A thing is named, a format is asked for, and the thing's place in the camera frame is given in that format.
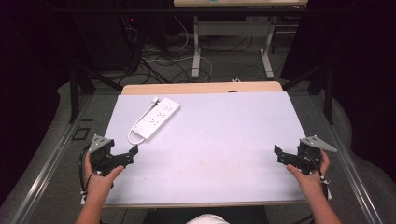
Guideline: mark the wooden table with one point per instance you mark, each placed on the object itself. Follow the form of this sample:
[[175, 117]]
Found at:
[[199, 88]]

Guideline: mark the white table mat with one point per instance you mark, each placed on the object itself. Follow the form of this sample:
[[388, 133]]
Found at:
[[211, 149]]

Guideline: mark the person's left hand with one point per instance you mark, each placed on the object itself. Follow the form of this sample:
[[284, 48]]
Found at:
[[99, 183]]

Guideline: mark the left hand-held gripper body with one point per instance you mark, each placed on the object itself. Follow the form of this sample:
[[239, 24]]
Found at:
[[101, 154]]

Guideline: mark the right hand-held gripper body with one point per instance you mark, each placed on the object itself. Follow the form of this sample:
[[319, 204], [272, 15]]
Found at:
[[309, 154]]

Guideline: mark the desk with grey metal legs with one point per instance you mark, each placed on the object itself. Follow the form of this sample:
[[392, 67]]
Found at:
[[232, 28]]

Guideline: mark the white power strip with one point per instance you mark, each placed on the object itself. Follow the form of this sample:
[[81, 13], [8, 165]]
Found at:
[[157, 118]]

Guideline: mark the white power plug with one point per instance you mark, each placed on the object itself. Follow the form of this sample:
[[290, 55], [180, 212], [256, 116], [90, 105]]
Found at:
[[155, 100]]

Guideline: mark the dark equipment cabinet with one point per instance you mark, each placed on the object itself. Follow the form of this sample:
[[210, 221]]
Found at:
[[106, 40]]

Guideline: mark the black horizontal bar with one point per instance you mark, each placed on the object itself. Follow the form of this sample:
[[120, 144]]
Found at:
[[174, 10]]

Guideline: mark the person's right hand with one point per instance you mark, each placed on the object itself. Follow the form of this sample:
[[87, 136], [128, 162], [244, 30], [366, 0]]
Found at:
[[308, 183]]

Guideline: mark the aluminium floor rail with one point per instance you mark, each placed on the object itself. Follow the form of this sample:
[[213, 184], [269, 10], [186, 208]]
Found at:
[[46, 168], [351, 174]]

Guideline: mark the black metal stand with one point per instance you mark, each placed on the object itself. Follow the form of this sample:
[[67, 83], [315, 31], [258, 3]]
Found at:
[[74, 93], [327, 93]]

